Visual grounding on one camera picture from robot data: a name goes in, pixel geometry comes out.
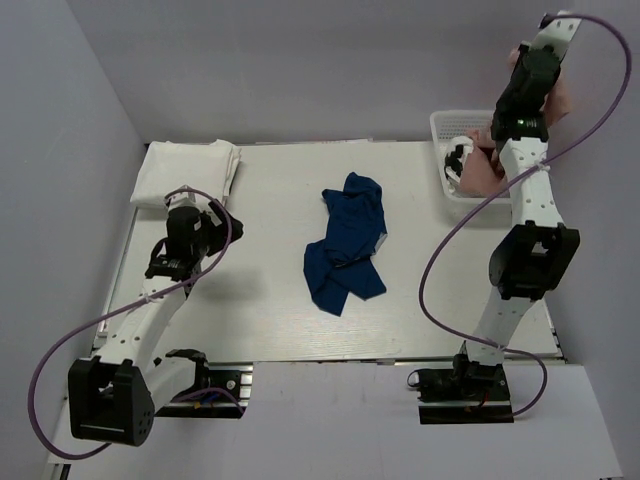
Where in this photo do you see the white black printed t shirt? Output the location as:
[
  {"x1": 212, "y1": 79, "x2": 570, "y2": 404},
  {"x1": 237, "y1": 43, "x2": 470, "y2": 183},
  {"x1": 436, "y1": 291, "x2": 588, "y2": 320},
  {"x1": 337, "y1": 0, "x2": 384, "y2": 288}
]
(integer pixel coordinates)
[{"x1": 443, "y1": 136, "x2": 474, "y2": 196}]

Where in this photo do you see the pink t shirt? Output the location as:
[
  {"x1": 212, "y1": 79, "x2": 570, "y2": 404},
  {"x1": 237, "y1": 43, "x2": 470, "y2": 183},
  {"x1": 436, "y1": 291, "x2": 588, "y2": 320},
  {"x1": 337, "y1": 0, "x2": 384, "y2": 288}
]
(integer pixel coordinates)
[{"x1": 457, "y1": 44, "x2": 576, "y2": 200}]

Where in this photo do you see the blue t shirt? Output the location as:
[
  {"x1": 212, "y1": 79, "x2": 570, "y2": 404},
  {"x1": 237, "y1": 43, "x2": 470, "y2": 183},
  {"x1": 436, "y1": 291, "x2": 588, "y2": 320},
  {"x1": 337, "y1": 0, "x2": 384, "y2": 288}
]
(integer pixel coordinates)
[{"x1": 303, "y1": 172, "x2": 388, "y2": 316}]

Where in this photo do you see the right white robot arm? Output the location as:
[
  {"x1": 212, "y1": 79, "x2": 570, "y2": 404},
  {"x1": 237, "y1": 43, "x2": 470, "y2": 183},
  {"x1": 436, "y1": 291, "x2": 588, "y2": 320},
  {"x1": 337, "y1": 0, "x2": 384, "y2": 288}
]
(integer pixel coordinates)
[{"x1": 451, "y1": 12, "x2": 580, "y2": 399}]

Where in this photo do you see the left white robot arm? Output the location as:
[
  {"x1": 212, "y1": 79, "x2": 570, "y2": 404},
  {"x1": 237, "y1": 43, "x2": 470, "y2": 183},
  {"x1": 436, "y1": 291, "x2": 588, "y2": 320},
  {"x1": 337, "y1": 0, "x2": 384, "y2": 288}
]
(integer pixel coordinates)
[{"x1": 68, "y1": 194, "x2": 243, "y2": 446}]

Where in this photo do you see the folded white t shirt stack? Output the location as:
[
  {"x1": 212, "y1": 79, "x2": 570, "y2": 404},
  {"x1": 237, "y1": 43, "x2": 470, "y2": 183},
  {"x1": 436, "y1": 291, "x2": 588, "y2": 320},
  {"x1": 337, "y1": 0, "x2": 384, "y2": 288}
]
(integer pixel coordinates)
[{"x1": 130, "y1": 139, "x2": 242, "y2": 208}]

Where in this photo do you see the white plastic basket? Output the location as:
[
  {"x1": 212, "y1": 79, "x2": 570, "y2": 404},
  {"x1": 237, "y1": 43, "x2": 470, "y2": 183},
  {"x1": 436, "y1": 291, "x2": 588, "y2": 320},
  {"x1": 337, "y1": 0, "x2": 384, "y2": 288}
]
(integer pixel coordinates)
[{"x1": 430, "y1": 110, "x2": 511, "y2": 225}]

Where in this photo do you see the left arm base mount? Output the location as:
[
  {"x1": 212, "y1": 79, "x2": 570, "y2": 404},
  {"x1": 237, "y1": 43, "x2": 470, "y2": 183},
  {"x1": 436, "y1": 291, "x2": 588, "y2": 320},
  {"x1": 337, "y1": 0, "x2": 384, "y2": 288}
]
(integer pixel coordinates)
[{"x1": 156, "y1": 364, "x2": 254, "y2": 419}]

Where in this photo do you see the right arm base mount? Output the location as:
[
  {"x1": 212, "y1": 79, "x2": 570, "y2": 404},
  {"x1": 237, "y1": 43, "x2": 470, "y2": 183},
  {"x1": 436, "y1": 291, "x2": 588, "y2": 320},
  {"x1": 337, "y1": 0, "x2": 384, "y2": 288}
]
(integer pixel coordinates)
[{"x1": 407, "y1": 353, "x2": 514, "y2": 425}]

